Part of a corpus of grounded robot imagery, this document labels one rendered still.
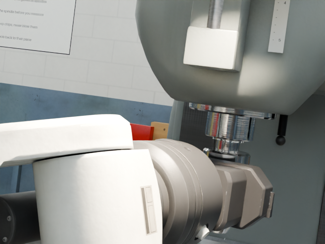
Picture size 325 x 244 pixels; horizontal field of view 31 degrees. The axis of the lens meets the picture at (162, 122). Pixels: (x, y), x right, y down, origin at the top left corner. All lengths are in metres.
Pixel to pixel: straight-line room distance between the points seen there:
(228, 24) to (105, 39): 4.77
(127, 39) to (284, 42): 4.67
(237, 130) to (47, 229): 0.25
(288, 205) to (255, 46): 0.50
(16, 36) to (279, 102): 5.17
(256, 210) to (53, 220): 0.22
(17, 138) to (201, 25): 0.18
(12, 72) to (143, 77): 1.29
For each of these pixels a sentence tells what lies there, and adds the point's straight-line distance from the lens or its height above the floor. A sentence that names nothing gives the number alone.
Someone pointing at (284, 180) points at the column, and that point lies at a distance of 0.95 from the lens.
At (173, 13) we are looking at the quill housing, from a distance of 0.51.
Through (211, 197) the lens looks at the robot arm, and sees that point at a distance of 0.44.
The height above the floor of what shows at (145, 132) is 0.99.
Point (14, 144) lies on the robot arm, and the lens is 0.34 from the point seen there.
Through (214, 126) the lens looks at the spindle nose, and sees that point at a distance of 0.56.
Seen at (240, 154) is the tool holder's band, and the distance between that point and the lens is 0.56.
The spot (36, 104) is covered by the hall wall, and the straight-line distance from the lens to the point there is 5.47.
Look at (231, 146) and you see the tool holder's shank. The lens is 0.57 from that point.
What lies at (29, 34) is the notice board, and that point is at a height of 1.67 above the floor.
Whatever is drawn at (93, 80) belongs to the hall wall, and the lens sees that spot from 5.23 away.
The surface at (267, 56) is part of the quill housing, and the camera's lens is 0.49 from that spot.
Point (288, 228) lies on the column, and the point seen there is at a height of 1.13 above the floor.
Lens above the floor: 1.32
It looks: 3 degrees down
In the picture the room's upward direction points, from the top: 7 degrees clockwise
